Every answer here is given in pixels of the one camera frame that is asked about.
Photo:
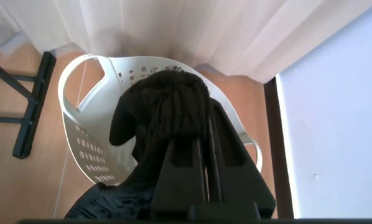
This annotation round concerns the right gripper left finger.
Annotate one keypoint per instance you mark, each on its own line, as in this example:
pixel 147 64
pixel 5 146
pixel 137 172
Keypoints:
pixel 179 186

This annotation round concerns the black clothes rack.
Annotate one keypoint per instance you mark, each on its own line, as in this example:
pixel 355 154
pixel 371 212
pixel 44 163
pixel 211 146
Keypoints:
pixel 33 102

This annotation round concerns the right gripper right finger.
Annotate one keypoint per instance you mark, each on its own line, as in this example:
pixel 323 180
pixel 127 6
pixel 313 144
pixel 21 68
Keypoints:
pixel 239 186

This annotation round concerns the black garment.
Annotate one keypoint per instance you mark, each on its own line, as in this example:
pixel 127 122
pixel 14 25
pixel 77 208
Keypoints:
pixel 173 102

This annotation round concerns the white laundry basket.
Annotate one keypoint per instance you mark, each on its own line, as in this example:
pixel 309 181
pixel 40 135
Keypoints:
pixel 92 124

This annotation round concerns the beige curtain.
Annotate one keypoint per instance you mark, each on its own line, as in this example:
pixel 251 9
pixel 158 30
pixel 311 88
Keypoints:
pixel 204 31

